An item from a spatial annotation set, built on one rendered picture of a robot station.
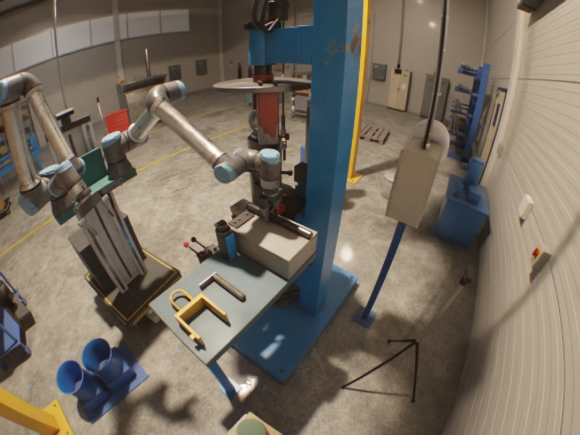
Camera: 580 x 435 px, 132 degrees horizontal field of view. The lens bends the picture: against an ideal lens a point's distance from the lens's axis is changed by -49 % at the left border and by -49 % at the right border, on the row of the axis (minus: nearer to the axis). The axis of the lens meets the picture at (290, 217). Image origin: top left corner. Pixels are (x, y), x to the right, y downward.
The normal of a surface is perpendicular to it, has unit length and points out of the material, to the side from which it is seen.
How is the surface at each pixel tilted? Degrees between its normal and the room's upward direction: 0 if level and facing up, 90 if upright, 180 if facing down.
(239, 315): 0
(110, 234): 90
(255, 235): 0
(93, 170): 90
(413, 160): 90
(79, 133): 90
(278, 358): 0
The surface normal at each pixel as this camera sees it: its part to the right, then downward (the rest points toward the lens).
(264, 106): 0.20, 0.59
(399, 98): -0.59, 0.48
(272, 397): 0.01, -0.80
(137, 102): 0.75, 0.40
